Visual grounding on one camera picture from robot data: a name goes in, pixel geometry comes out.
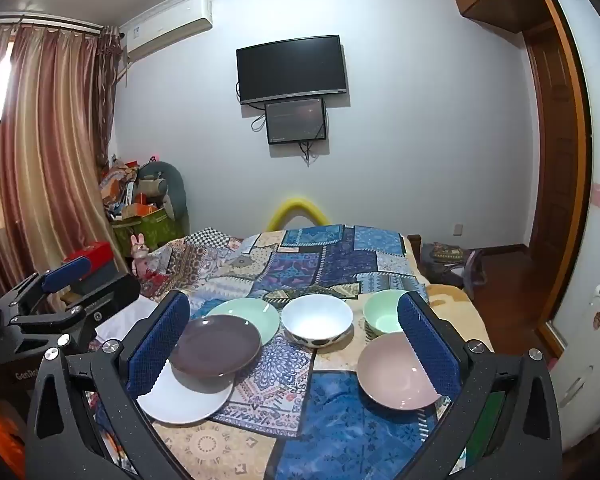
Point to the white wall socket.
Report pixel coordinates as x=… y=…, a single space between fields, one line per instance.
x=458 y=229

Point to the white bowl with black dots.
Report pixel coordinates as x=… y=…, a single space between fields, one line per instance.
x=315 y=315

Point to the pile of boxes and toys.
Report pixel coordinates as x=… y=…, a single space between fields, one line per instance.
x=122 y=190

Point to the striped brown curtain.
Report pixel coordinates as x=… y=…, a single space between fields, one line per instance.
x=40 y=135

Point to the green plate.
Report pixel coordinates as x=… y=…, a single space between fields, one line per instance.
x=250 y=312

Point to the pink bowl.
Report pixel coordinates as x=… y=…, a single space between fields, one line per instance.
x=390 y=370

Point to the red box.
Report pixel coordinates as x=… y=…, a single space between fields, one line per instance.
x=97 y=252

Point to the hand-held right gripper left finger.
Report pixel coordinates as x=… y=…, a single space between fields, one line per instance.
x=157 y=345

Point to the brown plate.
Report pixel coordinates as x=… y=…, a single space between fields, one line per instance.
x=215 y=345

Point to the white plate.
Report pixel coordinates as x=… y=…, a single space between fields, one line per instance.
x=185 y=402

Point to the white curtain rail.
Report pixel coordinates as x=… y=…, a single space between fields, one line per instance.
x=45 y=22

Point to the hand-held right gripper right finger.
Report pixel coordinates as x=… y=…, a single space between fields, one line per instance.
x=427 y=350

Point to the white appliance with stickers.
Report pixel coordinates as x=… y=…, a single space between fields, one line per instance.
x=590 y=350

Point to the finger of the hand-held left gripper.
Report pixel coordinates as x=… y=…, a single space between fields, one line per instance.
x=105 y=300
x=65 y=274

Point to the pink rabbit toy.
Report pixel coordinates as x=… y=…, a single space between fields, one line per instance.
x=141 y=255

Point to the green bowl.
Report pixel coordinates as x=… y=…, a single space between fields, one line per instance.
x=380 y=310

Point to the white air conditioner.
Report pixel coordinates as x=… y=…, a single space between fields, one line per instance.
x=170 y=25

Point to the black wall television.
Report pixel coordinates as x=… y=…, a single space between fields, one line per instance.
x=290 y=67

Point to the wooden door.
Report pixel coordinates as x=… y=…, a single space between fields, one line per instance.
x=555 y=160

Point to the patterned bag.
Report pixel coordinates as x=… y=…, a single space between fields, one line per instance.
x=442 y=252

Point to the patchwork printed blanket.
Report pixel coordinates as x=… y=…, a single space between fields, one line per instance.
x=320 y=260

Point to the beige and green fleece blanket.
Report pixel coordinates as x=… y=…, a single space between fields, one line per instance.
x=455 y=300

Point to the yellow foam tube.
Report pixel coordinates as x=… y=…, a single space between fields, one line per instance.
x=297 y=205

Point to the white cloth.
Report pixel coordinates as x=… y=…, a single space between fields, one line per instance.
x=122 y=317

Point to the green storage box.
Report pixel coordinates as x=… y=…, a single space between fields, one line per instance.
x=150 y=230

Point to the small black monitor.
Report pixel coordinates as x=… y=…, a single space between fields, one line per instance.
x=295 y=120

